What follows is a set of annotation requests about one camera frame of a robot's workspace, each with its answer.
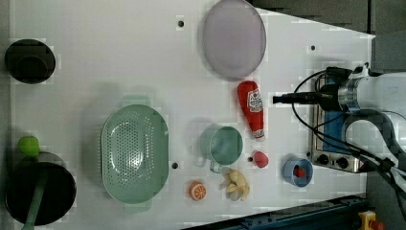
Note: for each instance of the small red toy in bowl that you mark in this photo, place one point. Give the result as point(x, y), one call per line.
point(299, 171)

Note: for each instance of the green metal mug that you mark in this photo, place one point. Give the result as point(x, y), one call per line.
point(222, 145)

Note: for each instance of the toy peeled banana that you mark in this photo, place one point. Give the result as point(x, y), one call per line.
point(235, 184)

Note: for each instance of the blue bowl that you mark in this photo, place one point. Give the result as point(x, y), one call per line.
point(288, 168)

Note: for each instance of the black utensil holder cup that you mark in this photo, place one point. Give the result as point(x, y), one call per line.
point(59, 194)

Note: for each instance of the yellow red clamp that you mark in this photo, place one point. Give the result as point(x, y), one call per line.
point(369, 221)

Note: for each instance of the toy red strawberry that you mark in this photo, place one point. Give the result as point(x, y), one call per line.
point(261, 159)

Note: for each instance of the lime green utensil handle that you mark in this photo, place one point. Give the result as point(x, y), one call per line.
point(29, 145)

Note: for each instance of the blue table frame rail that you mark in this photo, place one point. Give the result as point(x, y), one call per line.
point(334, 214)

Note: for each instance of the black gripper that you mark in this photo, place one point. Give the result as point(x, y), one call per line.
point(326, 97)

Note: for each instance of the red plush ketchup bottle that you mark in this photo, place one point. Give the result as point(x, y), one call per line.
point(252, 107)

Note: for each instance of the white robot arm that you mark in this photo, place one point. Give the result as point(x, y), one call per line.
point(379, 100)

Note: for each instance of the toy orange slice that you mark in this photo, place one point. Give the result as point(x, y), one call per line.
point(197, 190)

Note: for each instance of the grey round plate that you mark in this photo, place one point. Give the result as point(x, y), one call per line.
point(233, 38)

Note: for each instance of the green spatula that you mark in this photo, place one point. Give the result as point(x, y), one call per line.
point(36, 201)

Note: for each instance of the black round container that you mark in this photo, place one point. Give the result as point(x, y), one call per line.
point(30, 61)

